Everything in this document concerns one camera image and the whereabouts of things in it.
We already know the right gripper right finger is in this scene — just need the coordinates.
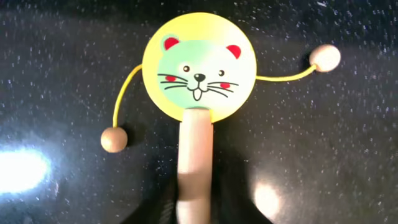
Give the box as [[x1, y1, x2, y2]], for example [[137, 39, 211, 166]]
[[211, 167, 274, 224]]

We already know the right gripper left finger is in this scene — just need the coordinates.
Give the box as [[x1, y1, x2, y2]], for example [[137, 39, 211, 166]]
[[121, 175, 180, 224]]

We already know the yellow rattle drum toy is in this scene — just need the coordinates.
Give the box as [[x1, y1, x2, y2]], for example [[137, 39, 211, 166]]
[[100, 12, 342, 224]]

